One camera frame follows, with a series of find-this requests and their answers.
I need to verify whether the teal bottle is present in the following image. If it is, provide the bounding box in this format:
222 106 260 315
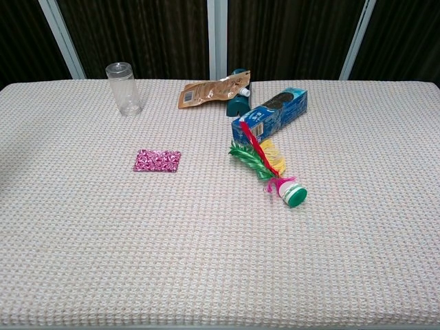
225 68 254 117

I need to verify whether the brown spout pouch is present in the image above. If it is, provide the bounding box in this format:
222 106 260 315
177 70 252 109

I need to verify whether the colourful feather shuttlecock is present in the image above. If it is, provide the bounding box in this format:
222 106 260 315
229 120 309 209

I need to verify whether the blue cookie box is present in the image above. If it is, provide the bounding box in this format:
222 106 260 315
231 87 309 144

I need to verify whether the pink waffle tablecloth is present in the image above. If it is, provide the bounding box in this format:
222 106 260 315
0 79 440 327

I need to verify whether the clear plastic jar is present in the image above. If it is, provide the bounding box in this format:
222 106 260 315
104 61 144 117

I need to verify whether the dark curtain panel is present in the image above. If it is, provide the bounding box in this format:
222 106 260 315
226 0 365 80
0 0 74 90
350 0 440 87
56 0 210 80

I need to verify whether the grey partition post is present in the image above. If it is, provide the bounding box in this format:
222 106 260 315
37 0 87 80
206 0 228 80
338 0 377 80

